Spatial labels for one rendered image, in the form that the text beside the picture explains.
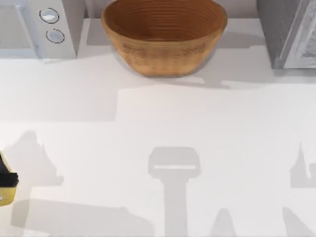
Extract yellow bread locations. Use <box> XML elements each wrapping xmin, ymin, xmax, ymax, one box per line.
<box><xmin>0</xmin><ymin>152</ymin><xmax>17</xmax><ymax>207</ymax></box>

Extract brown woven basket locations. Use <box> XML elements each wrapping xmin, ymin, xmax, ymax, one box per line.
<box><xmin>100</xmin><ymin>0</ymin><xmax>228</xmax><ymax>79</ymax></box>

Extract pale microwave oven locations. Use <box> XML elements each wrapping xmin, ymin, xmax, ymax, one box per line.
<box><xmin>0</xmin><ymin>0</ymin><xmax>87</xmax><ymax>60</ymax></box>

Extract round microwave knob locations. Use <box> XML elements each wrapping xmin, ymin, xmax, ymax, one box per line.
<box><xmin>39</xmin><ymin>7</ymin><xmax>60</xmax><ymax>25</ymax></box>
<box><xmin>45</xmin><ymin>28</ymin><xmax>66</xmax><ymax>44</ymax></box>

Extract grey cabinet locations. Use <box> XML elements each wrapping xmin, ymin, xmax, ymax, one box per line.
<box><xmin>256</xmin><ymin>0</ymin><xmax>316</xmax><ymax>71</ymax></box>

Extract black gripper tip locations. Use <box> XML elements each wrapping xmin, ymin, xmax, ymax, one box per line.
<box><xmin>0</xmin><ymin>154</ymin><xmax>20</xmax><ymax>188</ymax></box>

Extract pale grey cabinet door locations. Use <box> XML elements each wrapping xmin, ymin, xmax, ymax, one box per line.
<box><xmin>282</xmin><ymin>0</ymin><xmax>316</xmax><ymax>69</ymax></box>

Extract pale microwave door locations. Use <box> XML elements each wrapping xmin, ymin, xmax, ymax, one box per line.
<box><xmin>0</xmin><ymin>0</ymin><xmax>41</xmax><ymax>59</ymax></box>

